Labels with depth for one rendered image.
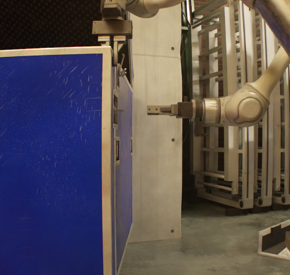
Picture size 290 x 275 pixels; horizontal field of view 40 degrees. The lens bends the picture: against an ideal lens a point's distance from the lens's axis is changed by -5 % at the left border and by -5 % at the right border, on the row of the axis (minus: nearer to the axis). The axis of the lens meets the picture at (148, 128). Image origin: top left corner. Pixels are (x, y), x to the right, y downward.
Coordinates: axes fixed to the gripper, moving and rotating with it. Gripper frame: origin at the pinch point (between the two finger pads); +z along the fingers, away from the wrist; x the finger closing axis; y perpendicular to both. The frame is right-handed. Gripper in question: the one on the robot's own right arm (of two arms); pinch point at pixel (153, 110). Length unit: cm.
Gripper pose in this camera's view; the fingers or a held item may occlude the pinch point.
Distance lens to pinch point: 142.8
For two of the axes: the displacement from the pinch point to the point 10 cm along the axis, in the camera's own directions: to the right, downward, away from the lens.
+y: 0.0, -10.0, 0.2
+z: -10.0, 0.0, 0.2
